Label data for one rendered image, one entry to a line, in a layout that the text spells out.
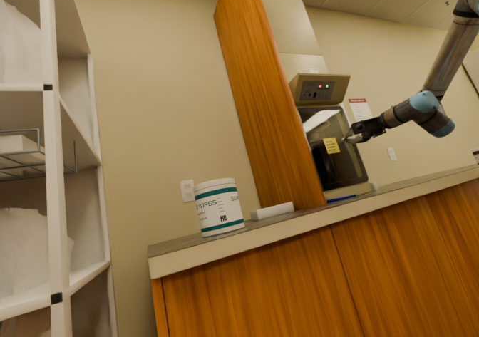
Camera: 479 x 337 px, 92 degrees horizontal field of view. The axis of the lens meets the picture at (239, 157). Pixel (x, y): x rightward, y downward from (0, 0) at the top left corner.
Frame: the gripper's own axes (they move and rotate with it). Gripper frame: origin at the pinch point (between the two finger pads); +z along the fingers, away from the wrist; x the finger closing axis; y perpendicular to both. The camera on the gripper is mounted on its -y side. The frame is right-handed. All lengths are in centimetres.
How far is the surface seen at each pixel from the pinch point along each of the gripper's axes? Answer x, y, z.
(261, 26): 60, -27, -1
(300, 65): 43.9, -5.6, 5.5
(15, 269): -18, -121, 4
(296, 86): 27.2, -19.9, -2.0
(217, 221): -20, -73, -12
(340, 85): 26.5, 6.3, -2.4
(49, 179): -3, -107, -18
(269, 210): -22, -44, 10
